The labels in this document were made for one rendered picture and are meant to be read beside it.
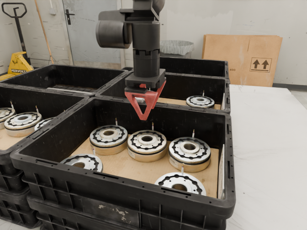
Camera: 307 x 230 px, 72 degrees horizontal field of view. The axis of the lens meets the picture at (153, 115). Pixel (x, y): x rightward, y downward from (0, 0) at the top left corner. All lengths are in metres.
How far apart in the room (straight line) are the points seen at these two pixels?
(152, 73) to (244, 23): 3.14
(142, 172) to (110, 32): 0.31
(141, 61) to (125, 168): 0.25
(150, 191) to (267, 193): 0.45
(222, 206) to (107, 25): 0.38
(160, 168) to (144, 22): 0.32
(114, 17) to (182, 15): 3.07
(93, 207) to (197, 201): 0.20
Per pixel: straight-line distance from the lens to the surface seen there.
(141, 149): 0.52
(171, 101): 0.86
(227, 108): 0.60
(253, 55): 3.44
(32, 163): 0.43
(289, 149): 0.94
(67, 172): 0.39
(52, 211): 0.51
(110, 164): 0.54
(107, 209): 0.42
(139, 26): 0.43
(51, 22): 4.38
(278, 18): 3.63
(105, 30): 0.46
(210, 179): 0.51
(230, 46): 3.39
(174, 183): 0.43
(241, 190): 0.69
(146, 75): 0.45
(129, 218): 0.41
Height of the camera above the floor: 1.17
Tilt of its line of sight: 28 degrees down
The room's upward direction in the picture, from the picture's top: straight up
